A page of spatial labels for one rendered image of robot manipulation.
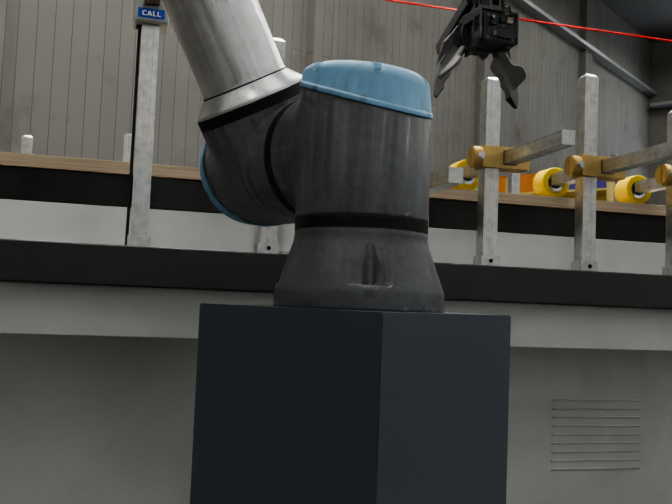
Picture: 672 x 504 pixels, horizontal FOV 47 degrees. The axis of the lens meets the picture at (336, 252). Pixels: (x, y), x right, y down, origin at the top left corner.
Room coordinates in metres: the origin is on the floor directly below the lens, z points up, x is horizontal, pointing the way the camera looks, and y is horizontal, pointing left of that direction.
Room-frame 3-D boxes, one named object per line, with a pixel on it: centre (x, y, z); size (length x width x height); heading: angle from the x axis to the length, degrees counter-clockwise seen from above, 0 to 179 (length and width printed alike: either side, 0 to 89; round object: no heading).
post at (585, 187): (1.82, -0.58, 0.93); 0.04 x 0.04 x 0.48; 15
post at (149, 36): (1.56, 0.40, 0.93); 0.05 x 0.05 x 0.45; 15
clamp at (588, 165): (1.82, -0.60, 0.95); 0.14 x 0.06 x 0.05; 105
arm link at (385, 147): (0.88, -0.02, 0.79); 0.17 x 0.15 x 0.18; 37
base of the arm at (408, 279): (0.87, -0.03, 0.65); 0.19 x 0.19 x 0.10
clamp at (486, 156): (1.76, -0.36, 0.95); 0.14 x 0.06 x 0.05; 105
